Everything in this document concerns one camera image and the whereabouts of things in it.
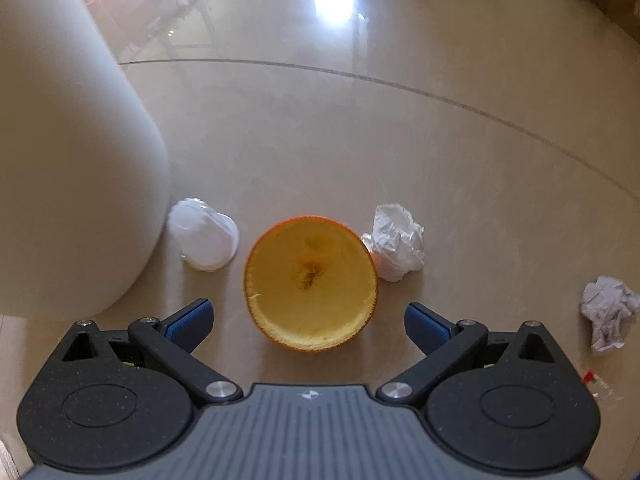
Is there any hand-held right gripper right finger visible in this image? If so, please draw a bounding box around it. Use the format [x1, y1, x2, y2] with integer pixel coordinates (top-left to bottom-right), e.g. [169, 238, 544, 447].
[376, 302, 568, 403]

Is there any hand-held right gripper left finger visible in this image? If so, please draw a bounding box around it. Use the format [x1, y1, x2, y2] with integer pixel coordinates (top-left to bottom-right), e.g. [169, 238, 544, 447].
[52, 298, 244, 403]

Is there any hollow orange peel half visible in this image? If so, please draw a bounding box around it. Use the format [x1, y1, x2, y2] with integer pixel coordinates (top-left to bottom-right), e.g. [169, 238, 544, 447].
[243, 215, 380, 353]

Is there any clear plastic bag red print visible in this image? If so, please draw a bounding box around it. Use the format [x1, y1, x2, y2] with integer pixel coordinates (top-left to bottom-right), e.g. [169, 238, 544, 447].
[580, 369, 613, 406]

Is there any white round trash bin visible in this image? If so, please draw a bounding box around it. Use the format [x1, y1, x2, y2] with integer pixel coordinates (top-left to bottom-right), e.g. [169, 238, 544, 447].
[0, 0, 173, 319]

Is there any white plastic cup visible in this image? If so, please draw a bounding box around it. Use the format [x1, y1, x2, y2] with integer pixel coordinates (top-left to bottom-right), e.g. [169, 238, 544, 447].
[167, 197, 240, 274]

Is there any white crumpled tissue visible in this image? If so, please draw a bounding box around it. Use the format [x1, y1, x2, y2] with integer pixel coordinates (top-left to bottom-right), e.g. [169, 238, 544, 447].
[360, 203, 426, 283]

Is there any grey crumpled paper ball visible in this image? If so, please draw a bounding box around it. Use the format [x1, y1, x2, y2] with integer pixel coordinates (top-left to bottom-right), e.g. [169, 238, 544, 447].
[579, 274, 640, 357]

